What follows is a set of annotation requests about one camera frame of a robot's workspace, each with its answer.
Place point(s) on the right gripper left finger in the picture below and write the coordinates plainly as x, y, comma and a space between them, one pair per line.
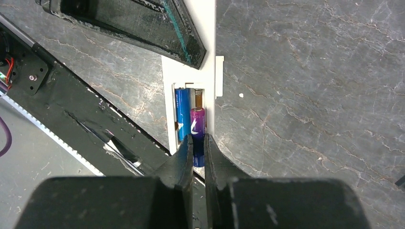
160, 201

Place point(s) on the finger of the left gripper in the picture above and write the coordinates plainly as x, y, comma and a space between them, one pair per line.
161, 26

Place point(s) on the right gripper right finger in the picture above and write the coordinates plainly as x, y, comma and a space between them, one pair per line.
237, 201

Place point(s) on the white remote control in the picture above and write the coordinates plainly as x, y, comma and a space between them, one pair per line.
176, 74

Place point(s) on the white battery cover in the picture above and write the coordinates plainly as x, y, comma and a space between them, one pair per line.
219, 76

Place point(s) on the purple blue battery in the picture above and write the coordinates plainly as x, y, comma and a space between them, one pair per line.
198, 127

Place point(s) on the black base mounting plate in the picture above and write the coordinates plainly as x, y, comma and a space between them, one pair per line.
72, 113

